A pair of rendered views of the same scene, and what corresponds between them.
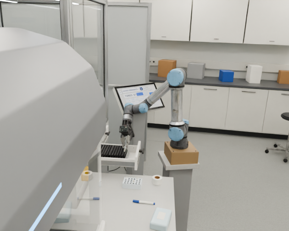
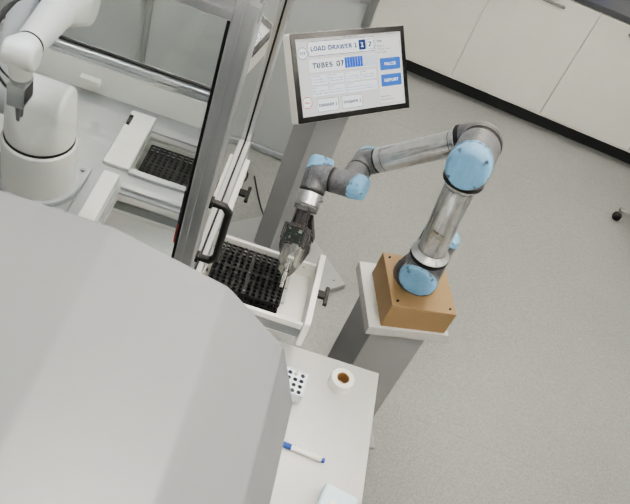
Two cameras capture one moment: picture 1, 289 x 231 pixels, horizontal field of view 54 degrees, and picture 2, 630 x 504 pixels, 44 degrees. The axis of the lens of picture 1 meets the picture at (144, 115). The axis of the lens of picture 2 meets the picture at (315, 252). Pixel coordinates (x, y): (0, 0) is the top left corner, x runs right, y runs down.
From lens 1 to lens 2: 97 cm
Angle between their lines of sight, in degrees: 28
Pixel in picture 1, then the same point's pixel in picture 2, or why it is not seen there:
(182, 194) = (385, 371)
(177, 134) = (422, 285)
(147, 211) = (305, 479)
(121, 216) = not seen: hidden behind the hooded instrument
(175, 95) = (453, 204)
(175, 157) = (398, 315)
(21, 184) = not seen: outside the picture
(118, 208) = not seen: hidden behind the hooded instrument
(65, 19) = (227, 92)
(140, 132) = (323, 151)
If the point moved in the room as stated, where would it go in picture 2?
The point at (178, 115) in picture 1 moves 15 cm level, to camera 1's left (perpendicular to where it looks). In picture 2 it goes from (440, 245) to (390, 230)
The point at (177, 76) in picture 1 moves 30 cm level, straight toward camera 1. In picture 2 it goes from (475, 171) to (466, 249)
